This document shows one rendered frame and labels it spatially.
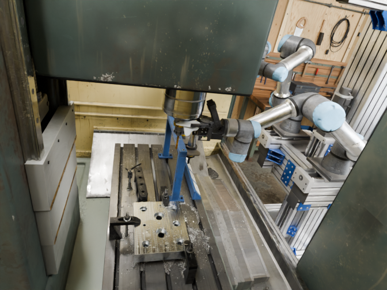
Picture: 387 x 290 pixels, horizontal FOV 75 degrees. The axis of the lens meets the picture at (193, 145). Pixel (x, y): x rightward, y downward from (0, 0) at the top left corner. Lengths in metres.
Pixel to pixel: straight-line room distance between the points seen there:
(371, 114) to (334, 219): 0.82
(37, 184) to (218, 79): 0.62
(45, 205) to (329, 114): 1.08
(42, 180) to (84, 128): 1.34
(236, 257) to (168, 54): 1.12
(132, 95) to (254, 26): 1.34
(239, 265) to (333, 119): 0.86
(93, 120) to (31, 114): 1.37
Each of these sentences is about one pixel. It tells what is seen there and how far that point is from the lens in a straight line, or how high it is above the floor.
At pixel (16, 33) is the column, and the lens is 0.71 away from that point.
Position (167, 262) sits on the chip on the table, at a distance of 1.19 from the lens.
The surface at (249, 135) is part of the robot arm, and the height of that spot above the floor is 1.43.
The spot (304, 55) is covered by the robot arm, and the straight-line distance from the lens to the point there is 1.65.
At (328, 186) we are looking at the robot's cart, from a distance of 1.68.
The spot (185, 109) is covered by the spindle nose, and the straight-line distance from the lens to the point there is 0.89.
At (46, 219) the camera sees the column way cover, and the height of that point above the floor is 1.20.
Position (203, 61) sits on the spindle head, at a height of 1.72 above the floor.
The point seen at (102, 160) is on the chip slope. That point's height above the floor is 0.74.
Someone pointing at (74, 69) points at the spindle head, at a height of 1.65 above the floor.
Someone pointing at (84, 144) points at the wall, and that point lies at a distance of 2.23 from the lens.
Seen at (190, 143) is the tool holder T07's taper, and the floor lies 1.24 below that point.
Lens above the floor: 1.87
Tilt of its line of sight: 29 degrees down
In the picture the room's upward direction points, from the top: 11 degrees clockwise
